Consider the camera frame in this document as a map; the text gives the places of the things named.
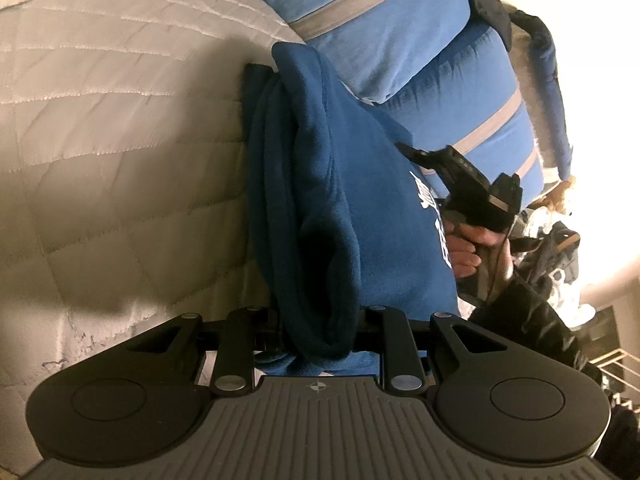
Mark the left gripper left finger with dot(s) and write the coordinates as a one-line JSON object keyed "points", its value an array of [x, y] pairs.
{"points": [[234, 369]]}

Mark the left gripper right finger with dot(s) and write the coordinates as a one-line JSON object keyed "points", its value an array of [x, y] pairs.
{"points": [[386, 332]]}

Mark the blue sweatshirt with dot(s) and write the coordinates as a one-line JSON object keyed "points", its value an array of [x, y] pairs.
{"points": [[339, 219]]}

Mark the person's right hand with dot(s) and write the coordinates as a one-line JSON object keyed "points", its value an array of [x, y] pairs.
{"points": [[471, 247]]}

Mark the brown plush toy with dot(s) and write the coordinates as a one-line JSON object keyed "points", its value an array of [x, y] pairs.
{"points": [[560, 198]]}

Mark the right blue striped pillow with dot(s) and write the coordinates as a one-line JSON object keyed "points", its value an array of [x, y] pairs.
{"points": [[469, 97]]}

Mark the blue striped pillow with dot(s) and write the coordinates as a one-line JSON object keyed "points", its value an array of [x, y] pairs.
{"points": [[469, 97], [376, 46]]}

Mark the dark blue garment on headboard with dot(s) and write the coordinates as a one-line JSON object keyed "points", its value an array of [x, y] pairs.
{"points": [[533, 57]]}

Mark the black garment behind pillows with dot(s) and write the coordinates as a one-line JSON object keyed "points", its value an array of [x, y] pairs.
{"points": [[493, 13]]}

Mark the left blue striped pillow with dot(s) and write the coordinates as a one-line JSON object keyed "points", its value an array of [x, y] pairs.
{"points": [[376, 46]]}

